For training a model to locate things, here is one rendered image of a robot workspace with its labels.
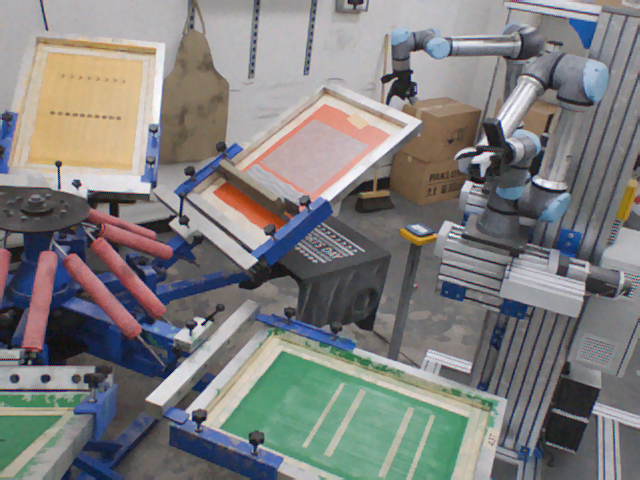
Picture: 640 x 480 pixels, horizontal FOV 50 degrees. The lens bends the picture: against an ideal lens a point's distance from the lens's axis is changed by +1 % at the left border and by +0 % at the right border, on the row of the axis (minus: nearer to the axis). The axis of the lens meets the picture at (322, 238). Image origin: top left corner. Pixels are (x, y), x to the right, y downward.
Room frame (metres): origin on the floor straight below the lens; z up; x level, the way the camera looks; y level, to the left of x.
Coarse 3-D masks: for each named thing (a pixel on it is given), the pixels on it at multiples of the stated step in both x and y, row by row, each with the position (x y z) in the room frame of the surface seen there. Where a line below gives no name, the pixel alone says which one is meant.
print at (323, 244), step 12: (324, 228) 2.70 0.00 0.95; (312, 240) 2.57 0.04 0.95; (324, 240) 2.58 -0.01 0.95; (336, 240) 2.60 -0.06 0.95; (348, 240) 2.62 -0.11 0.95; (300, 252) 2.44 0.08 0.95; (312, 252) 2.46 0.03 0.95; (324, 252) 2.47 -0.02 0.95; (336, 252) 2.49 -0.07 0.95; (348, 252) 2.50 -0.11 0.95; (360, 252) 2.52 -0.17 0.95
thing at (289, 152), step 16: (320, 112) 2.73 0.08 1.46; (336, 112) 2.70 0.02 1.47; (304, 128) 2.66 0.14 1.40; (320, 128) 2.63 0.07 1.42; (336, 128) 2.61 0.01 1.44; (288, 144) 2.59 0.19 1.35; (304, 144) 2.57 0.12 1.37; (320, 144) 2.54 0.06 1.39; (256, 160) 2.55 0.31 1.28; (272, 160) 2.53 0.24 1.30; (288, 160) 2.50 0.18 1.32; (304, 160) 2.47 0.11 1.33; (224, 192) 2.42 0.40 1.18; (240, 192) 2.40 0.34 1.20; (240, 208) 2.31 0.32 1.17
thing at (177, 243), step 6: (174, 240) 2.12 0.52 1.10; (180, 240) 2.11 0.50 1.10; (174, 246) 2.09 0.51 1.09; (180, 246) 2.09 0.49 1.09; (192, 246) 2.12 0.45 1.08; (174, 252) 2.08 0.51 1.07; (180, 252) 2.09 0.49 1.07; (156, 258) 2.06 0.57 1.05; (174, 258) 2.08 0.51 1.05; (162, 264) 2.05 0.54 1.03; (168, 264) 2.06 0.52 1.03
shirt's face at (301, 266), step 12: (336, 228) 2.72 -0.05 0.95; (348, 228) 2.74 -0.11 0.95; (360, 240) 2.63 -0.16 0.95; (288, 252) 2.43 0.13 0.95; (372, 252) 2.54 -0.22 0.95; (384, 252) 2.55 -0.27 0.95; (288, 264) 2.33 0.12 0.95; (300, 264) 2.34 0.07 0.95; (312, 264) 2.36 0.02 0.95; (324, 264) 2.37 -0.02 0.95; (336, 264) 2.39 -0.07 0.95; (348, 264) 2.40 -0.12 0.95; (300, 276) 2.25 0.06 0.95; (312, 276) 2.26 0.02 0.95
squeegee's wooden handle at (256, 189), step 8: (224, 160) 2.44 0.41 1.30; (224, 168) 2.40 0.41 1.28; (232, 168) 2.38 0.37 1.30; (232, 176) 2.38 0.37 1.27; (240, 176) 2.32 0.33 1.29; (248, 176) 2.31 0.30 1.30; (240, 184) 2.36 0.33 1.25; (248, 184) 2.27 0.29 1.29; (256, 184) 2.26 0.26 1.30; (256, 192) 2.25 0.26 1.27; (264, 192) 2.21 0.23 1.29; (272, 192) 2.20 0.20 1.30; (264, 200) 2.23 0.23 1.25; (272, 200) 2.16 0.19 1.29; (280, 200) 2.17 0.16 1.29; (280, 208) 2.17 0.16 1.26
